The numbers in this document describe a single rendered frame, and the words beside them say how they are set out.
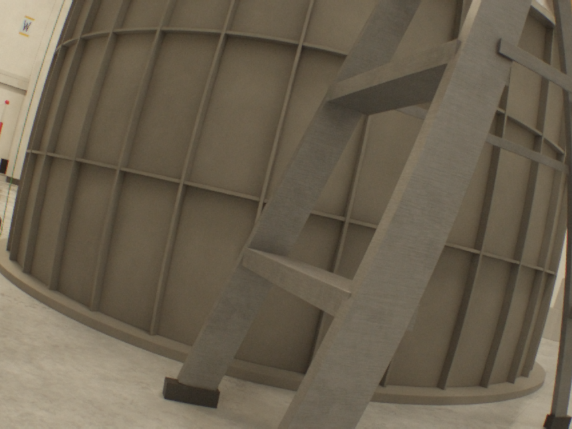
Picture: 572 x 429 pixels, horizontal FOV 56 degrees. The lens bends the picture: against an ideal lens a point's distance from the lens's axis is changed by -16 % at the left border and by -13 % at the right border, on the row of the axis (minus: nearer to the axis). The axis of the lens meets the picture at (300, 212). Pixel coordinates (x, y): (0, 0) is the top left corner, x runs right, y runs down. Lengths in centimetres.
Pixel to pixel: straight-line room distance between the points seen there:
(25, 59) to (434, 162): 955
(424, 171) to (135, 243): 100
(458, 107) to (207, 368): 66
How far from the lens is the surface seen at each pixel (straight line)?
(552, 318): 416
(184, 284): 146
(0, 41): 981
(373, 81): 90
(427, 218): 64
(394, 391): 148
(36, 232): 188
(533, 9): 180
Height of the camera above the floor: 35
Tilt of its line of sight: 2 degrees up
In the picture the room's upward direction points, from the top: 13 degrees clockwise
